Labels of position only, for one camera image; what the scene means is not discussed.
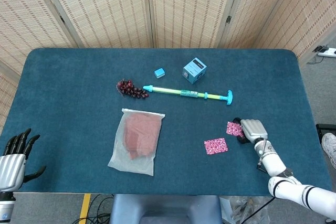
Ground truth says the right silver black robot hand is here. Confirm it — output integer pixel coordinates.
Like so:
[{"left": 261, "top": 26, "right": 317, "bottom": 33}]
[{"left": 232, "top": 117, "right": 268, "bottom": 145}]

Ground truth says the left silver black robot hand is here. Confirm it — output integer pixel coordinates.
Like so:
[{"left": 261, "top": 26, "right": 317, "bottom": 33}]
[{"left": 0, "top": 128, "right": 47, "bottom": 192}]

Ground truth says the pink patterned card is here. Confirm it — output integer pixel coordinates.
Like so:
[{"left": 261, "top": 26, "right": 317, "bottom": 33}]
[
  {"left": 226, "top": 121, "right": 245, "bottom": 138},
  {"left": 204, "top": 137, "right": 228, "bottom": 156}
]

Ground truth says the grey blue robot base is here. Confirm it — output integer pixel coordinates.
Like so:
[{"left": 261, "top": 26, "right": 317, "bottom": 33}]
[{"left": 109, "top": 194, "right": 224, "bottom": 224}]

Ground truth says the woven bamboo screen panel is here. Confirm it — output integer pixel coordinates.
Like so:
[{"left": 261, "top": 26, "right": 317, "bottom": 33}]
[
  {"left": 217, "top": 0, "right": 299, "bottom": 49},
  {"left": 254, "top": 0, "right": 336, "bottom": 65},
  {"left": 145, "top": 0, "right": 244, "bottom": 49},
  {"left": 35, "top": 0, "right": 154, "bottom": 49},
  {"left": 0, "top": 61, "right": 20, "bottom": 133},
  {"left": 0, "top": 0, "right": 79, "bottom": 75}
]

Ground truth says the black box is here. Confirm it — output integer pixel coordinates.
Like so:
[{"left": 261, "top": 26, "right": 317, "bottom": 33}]
[{"left": 316, "top": 123, "right": 336, "bottom": 137}]

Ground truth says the white sneaker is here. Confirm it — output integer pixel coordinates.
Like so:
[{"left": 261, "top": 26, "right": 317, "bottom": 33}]
[{"left": 321, "top": 132, "right": 336, "bottom": 169}]

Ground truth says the clear crumpled plastic bag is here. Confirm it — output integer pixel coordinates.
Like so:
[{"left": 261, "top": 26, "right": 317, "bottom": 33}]
[{"left": 220, "top": 196, "right": 271, "bottom": 224}]

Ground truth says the light blue cardboard cube box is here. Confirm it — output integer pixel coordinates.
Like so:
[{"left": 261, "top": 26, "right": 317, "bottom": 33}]
[{"left": 182, "top": 57, "right": 207, "bottom": 85}]

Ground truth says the blue felt table cloth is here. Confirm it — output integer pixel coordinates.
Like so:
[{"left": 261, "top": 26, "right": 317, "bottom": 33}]
[{"left": 0, "top": 47, "right": 333, "bottom": 198}]

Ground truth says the green cyan toy water pump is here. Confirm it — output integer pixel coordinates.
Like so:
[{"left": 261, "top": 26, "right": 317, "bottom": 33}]
[{"left": 142, "top": 84, "right": 234, "bottom": 106}]

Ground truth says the frosted plastic zip bag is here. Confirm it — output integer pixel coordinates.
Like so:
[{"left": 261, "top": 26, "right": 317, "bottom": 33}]
[{"left": 107, "top": 108, "right": 166, "bottom": 176}]

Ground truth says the white power strip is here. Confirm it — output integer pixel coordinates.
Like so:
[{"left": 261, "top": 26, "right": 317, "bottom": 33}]
[{"left": 317, "top": 47, "right": 336, "bottom": 58}]

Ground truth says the red folded cloth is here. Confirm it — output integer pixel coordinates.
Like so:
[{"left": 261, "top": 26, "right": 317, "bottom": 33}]
[{"left": 123, "top": 113, "right": 161, "bottom": 160}]

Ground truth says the dark red grape bunch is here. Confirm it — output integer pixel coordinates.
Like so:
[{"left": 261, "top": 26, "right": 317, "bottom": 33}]
[{"left": 116, "top": 79, "right": 150, "bottom": 101}]

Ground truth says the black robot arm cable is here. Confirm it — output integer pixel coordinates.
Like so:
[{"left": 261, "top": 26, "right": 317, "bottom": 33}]
[{"left": 240, "top": 196, "right": 275, "bottom": 224}]

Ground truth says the thin black power cable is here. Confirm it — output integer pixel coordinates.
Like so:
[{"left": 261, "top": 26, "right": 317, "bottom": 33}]
[{"left": 306, "top": 55, "right": 325, "bottom": 65}]

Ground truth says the black floor cable bundle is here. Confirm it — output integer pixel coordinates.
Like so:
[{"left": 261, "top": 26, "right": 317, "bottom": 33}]
[{"left": 72, "top": 194, "right": 115, "bottom": 224}]

